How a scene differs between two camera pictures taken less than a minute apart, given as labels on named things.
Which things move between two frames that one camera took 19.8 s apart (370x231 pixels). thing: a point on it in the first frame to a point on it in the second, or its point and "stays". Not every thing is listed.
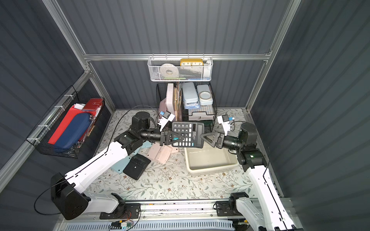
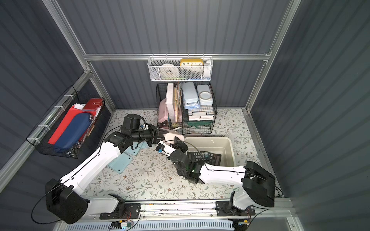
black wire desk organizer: x=190 y=101 stays
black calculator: x=192 y=132 to x=206 y=157
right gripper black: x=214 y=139 to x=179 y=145
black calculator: x=136 y=166 to x=203 y=157
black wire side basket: x=64 y=130 stays
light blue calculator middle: x=147 y=144 stays
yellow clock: x=191 y=62 stays
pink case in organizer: x=162 y=107 stays
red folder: x=72 y=111 stays
